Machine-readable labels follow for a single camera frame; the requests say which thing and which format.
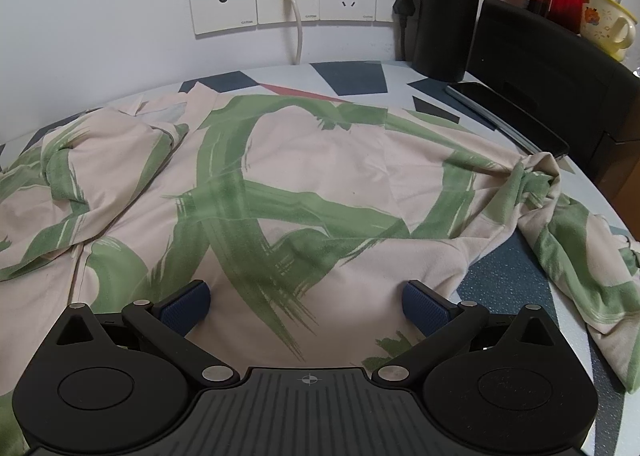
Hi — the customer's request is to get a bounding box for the black smartphone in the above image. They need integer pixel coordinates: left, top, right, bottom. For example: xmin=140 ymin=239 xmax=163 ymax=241
xmin=444 ymin=80 xmax=572 ymax=158

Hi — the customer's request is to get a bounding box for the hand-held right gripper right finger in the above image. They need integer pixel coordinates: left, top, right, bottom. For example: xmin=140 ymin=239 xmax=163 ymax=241
xmin=372 ymin=280 xmax=556 ymax=384

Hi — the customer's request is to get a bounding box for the yellow printed cup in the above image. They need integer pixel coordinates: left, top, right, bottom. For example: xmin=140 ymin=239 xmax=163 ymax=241
xmin=579 ymin=0 xmax=639 ymax=63

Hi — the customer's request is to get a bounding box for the geometric patterned tablecloth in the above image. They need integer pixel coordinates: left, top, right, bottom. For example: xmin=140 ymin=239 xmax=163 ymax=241
xmin=0 ymin=60 xmax=640 ymax=456

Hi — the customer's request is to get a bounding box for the black box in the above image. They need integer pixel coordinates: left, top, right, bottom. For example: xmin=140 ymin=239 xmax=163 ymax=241
xmin=464 ymin=0 xmax=640 ymax=193

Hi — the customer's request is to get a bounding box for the green and cream patterned shirt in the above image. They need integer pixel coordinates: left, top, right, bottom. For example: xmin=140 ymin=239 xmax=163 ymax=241
xmin=0 ymin=83 xmax=640 ymax=456

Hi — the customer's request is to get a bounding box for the black water bottle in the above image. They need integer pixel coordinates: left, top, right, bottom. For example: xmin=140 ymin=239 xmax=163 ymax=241
xmin=411 ymin=0 xmax=486 ymax=83

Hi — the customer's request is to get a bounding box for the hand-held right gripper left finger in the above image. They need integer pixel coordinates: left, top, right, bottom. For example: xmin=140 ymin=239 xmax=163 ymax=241
xmin=52 ymin=280 xmax=241 ymax=386

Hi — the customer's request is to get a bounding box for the white plugged cable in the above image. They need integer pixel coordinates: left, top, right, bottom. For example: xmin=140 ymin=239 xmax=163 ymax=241
xmin=281 ymin=0 xmax=304 ymax=67

